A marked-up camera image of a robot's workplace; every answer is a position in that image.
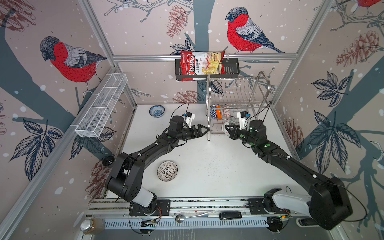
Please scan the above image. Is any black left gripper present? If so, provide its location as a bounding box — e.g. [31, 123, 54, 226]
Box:
[176, 124, 209, 141]

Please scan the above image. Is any orange plastic bowl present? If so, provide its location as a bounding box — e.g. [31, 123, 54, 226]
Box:
[216, 105, 222, 120]

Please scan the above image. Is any stainless steel dish rack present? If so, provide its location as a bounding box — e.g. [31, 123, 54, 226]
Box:
[206, 71, 272, 140]

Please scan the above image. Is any brown white patterned bowl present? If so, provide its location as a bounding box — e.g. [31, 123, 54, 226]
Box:
[157, 161, 178, 182]

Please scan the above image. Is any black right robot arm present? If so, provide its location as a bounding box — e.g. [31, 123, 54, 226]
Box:
[225, 120, 353, 230]

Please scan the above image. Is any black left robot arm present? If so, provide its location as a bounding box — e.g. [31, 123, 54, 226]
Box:
[105, 116, 210, 213]

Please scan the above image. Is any blue floral white bowl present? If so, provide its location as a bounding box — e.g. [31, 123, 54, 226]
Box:
[149, 105, 166, 118]

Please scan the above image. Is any red cassava chips bag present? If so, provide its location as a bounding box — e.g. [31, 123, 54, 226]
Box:
[181, 51, 226, 82]

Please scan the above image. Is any black remote device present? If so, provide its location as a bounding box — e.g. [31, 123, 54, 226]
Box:
[219, 211, 242, 221]

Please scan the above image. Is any metal spoon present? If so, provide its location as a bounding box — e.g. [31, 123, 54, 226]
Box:
[175, 212, 209, 224]

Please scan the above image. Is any black round knob bottle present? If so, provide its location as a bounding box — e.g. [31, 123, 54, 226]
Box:
[101, 156, 115, 168]

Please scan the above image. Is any glass jar with silver lid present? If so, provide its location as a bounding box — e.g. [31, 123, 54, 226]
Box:
[80, 218, 105, 235]

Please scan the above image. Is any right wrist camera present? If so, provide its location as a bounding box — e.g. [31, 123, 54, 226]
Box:
[237, 111, 250, 130]

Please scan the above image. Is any black wire shelf basket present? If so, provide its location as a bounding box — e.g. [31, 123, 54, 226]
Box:
[175, 58, 240, 82]

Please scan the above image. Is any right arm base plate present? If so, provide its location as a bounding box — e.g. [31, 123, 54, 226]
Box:
[248, 198, 269, 215]

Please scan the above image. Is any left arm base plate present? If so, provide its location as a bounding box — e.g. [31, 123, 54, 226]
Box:
[129, 199, 171, 217]

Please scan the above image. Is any white wire mesh basket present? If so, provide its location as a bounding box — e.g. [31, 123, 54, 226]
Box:
[75, 73, 128, 138]

